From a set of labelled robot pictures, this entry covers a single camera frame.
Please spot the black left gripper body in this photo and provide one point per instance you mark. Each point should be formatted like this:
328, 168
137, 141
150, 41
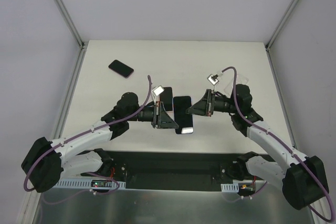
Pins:
157, 114

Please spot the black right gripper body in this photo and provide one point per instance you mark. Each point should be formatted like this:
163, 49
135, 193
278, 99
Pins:
208, 103

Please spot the black phone white edge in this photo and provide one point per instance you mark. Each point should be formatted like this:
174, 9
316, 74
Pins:
183, 113

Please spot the lavender phone case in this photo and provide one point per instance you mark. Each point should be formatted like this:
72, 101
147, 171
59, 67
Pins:
193, 119

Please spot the pink phone case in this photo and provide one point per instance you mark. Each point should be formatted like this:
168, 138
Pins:
168, 100

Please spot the clear phone case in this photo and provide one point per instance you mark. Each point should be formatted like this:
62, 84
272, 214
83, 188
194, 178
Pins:
240, 79

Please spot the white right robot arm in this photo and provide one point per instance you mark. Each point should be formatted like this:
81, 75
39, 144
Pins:
301, 179

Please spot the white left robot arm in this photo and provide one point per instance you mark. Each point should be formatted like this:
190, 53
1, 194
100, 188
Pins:
49, 161

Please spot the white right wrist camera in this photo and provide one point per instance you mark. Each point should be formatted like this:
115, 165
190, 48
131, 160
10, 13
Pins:
214, 79

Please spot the right white cable duct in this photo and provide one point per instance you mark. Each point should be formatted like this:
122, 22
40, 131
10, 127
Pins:
230, 188

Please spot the white cable duct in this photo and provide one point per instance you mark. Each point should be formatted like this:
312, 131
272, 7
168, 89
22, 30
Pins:
230, 188
89, 183

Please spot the left aluminium frame post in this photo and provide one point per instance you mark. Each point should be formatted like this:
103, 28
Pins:
70, 23

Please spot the aluminium frame post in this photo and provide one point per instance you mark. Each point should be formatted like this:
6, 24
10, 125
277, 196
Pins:
70, 23
284, 19

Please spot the left white cable duct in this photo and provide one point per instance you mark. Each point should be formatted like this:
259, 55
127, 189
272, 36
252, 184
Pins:
89, 183

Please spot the right aluminium frame post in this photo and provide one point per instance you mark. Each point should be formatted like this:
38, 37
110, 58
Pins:
284, 19

